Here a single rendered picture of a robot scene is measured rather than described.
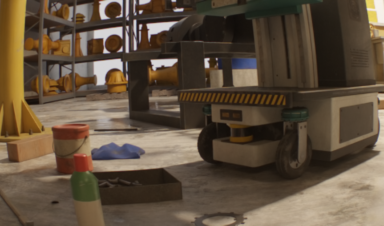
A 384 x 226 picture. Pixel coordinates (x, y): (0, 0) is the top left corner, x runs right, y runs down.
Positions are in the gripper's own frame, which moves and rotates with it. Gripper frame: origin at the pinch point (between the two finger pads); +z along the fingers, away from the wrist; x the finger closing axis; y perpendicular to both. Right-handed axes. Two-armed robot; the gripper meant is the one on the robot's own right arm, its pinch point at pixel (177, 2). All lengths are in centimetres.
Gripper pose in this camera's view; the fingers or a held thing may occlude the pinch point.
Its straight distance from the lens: 160.8
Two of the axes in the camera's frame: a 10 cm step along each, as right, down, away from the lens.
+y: 8.4, -0.8, 5.4
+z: 0.5, 10.0, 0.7
